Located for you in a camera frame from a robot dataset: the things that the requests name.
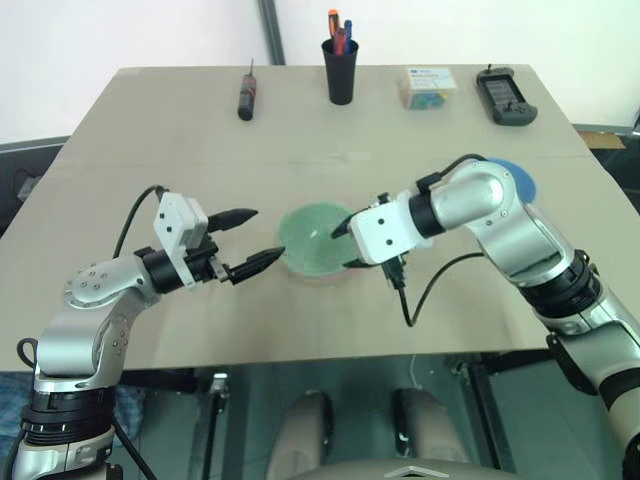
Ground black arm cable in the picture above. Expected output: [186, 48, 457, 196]
[416, 153, 490, 195]
[382, 252, 486, 329]
[112, 184, 169, 261]

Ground grey angular shape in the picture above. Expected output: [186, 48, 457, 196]
[279, 462, 511, 480]

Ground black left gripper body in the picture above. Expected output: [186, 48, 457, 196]
[185, 233, 235, 287]

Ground black metal table frame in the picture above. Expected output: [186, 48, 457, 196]
[117, 349, 556, 480]

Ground grey post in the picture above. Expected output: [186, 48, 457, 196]
[256, 0, 287, 66]

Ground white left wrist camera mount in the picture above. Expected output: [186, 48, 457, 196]
[152, 192, 210, 290]

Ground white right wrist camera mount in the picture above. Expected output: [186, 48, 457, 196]
[348, 192, 436, 266]

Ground green bowl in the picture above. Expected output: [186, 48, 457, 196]
[277, 201, 357, 277]

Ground black handheld controller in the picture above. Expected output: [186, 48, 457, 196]
[474, 63, 539, 127]

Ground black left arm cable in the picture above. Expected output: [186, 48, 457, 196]
[112, 184, 169, 261]

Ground brown cardboard piece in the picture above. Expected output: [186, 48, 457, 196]
[579, 130, 627, 149]

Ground black cup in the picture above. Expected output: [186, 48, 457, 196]
[320, 39, 361, 106]

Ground black red screwdriver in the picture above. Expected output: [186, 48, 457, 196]
[236, 57, 262, 122]

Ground dark rounded grey shape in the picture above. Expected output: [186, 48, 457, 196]
[264, 391, 335, 480]
[391, 387, 474, 466]

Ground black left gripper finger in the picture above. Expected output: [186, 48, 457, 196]
[228, 246, 287, 286]
[206, 207, 260, 234]

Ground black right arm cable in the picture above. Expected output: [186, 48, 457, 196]
[382, 252, 486, 329]
[416, 153, 490, 195]

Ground black thin cable loop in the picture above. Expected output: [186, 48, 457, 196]
[17, 338, 40, 374]

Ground grey power adapter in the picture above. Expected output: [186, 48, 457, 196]
[13, 168, 42, 202]

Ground blue plate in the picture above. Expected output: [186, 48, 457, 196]
[485, 156, 540, 205]

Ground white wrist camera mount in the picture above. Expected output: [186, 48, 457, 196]
[152, 192, 210, 290]
[348, 192, 436, 266]

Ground clear box of coloured pieces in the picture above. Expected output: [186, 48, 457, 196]
[397, 65, 459, 113]

